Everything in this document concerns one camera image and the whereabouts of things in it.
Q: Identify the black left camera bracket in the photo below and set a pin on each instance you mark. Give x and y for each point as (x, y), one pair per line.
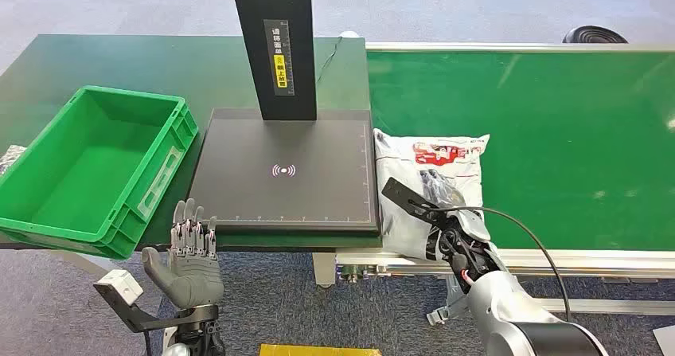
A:
(158, 322)

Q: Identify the black ribbed round object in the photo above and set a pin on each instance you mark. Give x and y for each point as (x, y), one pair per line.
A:
(595, 35)

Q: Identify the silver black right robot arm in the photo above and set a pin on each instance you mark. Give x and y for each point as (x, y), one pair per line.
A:
(506, 306)

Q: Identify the dark green table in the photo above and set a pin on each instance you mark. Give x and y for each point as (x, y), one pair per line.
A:
(132, 61)

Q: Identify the black yellow column label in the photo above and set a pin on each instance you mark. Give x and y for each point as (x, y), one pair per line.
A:
(279, 58)

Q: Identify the aluminium conveyor stand beam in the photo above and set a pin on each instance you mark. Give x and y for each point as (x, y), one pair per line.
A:
(606, 306)

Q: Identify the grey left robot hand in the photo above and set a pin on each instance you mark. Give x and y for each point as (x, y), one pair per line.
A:
(192, 282)

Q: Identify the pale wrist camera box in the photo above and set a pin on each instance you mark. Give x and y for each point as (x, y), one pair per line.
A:
(125, 287)
(474, 226)

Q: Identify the white plastic mailer package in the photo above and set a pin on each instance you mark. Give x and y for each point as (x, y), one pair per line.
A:
(406, 232)

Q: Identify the yellow floor marking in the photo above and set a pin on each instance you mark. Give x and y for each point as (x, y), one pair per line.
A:
(316, 350)

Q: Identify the crumpled clear plastic bag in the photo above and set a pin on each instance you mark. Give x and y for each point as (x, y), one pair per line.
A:
(10, 158)

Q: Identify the green conveyor belt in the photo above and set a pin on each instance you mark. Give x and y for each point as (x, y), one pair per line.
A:
(569, 142)

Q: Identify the black scanner base plate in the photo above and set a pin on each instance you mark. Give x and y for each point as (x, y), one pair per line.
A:
(285, 200)

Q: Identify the green plastic crate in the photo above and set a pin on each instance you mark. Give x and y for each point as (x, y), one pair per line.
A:
(89, 169)

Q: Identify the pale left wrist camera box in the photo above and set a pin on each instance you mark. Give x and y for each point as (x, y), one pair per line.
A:
(125, 287)

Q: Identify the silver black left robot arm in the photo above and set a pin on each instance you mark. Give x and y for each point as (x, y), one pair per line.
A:
(198, 335)

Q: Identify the small white round object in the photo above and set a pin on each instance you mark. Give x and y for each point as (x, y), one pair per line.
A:
(349, 34)

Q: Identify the grey flat floor plate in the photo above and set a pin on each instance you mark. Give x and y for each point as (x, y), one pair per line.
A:
(666, 342)

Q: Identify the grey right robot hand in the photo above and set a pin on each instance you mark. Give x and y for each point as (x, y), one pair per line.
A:
(440, 187)

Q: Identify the aluminium conveyor frame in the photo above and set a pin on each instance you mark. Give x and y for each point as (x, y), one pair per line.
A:
(590, 263)

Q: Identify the aluminium conveyor support bracket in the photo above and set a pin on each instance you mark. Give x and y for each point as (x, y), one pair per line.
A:
(448, 306)

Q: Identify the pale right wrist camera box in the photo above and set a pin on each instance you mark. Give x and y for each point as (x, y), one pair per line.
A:
(474, 226)

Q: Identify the black scanner column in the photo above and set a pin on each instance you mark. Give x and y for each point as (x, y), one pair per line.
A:
(274, 0)

